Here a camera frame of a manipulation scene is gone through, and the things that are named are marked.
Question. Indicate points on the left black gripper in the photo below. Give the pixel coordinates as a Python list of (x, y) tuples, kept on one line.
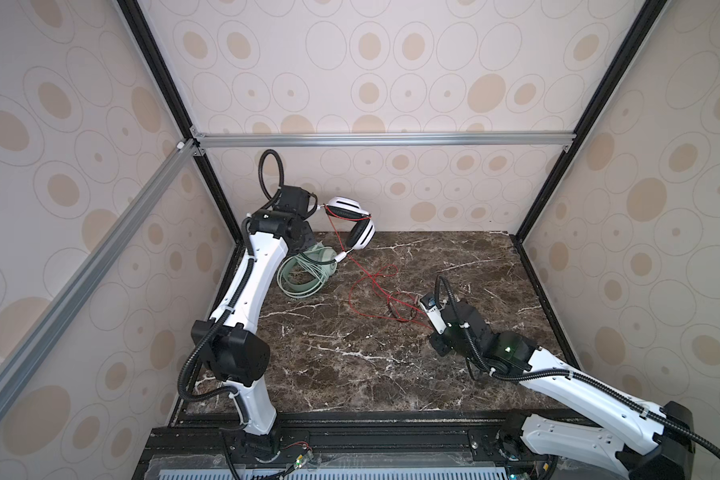
[(310, 239)]

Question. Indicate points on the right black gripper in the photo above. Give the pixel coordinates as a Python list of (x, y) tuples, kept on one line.
[(436, 346)]

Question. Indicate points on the mint green headphones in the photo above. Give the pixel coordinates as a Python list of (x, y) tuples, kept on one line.
[(305, 274)]

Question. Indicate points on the white black red headphones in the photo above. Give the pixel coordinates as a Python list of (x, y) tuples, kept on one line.
[(363, 228)]

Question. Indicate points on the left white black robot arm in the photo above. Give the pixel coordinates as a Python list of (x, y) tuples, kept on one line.
[(228, 357)]

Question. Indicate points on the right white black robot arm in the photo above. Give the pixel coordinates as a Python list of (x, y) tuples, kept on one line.
[(631, 437)]

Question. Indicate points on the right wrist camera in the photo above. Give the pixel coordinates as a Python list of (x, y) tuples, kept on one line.
[(429, 305)]

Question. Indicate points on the left diagonal aluminium rail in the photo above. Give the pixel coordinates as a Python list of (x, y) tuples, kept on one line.
[(23, 362)]

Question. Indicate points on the horizontal aluminium rail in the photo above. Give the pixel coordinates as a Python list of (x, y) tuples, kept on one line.
[(403, 139)]

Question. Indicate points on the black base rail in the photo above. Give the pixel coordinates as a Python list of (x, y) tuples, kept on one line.
[(441, 444)]

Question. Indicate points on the left black frame post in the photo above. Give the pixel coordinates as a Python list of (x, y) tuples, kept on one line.
[(137, 24)]

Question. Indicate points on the black frame post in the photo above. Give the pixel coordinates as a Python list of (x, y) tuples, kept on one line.
[(137, 24), (624, 57)]

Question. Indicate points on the right black frame post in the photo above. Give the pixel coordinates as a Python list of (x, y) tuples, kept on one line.
[(624, 57)]

